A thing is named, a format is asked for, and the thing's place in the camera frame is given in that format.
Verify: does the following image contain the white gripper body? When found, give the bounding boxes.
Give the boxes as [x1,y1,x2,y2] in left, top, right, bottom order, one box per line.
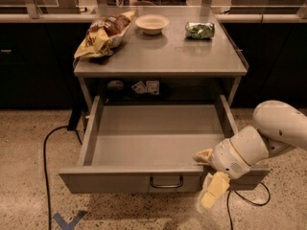
[211,138,250,179]

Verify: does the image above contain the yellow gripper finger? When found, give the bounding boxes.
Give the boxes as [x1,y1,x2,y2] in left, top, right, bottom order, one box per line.
[192,149,213,166]
[197,172,230,213]

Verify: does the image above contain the grey top drawer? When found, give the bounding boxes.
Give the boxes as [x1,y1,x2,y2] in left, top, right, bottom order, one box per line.
[59,94,272,196]

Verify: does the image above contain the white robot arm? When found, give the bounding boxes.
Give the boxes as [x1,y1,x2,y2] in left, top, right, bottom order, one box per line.
[193,100,307,209]

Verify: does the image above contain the grey metal drawer cabinet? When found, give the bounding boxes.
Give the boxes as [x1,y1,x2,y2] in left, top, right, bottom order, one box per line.
[75,7,247,103]

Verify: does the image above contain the white square packet inside cabinet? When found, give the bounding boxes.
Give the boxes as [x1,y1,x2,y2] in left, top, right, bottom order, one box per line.
[146,80,159,95]

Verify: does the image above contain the round dark object inside cabinet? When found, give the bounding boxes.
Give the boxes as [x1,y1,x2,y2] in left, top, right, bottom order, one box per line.
[106,80,125,95]

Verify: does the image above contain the green snack bag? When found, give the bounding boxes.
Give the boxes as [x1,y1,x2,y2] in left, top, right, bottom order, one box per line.
[185,22,215,39]

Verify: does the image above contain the white paper bowl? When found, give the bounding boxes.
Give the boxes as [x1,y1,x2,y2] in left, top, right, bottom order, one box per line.
[135,14,169,35]

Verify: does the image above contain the yellow brown chip bag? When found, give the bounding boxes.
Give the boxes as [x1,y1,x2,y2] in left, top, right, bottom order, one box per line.
[74,11,135,58]

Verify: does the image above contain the dark counter cabinets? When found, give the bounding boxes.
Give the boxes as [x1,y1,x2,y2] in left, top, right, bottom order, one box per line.
[0,23,307,109]

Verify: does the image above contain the black cable on right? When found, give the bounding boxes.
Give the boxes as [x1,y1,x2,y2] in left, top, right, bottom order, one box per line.
[225,181,272,230]

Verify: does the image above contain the black cable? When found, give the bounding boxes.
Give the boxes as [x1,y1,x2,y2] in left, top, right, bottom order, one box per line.
[42,125,83,230]
[225,181,272,230]

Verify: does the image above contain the black cable on left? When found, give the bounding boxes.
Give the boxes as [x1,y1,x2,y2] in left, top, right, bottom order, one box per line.
[42,125,83,230]

